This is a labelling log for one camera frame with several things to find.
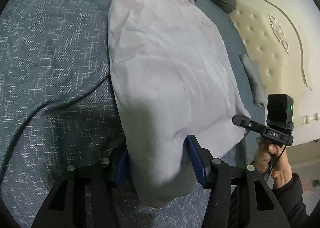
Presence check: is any grey and black jacket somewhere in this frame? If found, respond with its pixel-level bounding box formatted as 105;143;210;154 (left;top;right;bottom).
108;0;248;208

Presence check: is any person's right hand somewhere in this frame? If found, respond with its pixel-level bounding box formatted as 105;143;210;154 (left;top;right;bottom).
251;138;293;189

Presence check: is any folded grey garment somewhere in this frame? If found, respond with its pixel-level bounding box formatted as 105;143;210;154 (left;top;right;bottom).
239;54;267;108

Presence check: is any cream tufted headboard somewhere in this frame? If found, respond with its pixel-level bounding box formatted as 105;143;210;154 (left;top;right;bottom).
230;0;319;145

